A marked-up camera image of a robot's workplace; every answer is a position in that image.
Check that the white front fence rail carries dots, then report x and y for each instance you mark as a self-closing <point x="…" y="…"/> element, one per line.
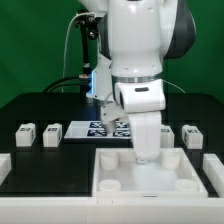
<point x="104" y="211"/>

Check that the white left fence block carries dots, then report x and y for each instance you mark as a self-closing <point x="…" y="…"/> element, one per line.
<point x="5" y="166"/>

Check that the white right fence block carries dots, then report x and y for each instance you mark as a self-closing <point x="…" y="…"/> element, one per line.
<point x="214" y="170"/>

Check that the white fence block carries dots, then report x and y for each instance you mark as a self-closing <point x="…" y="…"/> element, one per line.
<point x="5" y="166"/>
<point x="214" y="170"/>

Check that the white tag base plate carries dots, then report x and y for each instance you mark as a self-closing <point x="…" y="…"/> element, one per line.
<point x="94" y="130"/>

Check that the white square tabletop part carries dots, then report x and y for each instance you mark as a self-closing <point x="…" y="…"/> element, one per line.
<point x="117" y="174"/>

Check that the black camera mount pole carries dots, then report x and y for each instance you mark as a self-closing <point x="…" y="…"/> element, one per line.
<point x="85" y="53"/>

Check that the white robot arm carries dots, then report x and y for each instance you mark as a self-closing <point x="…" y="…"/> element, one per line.
<point x="134" y="37"/>

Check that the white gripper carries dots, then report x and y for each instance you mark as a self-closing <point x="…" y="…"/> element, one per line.
<point x="143" y="103"/>

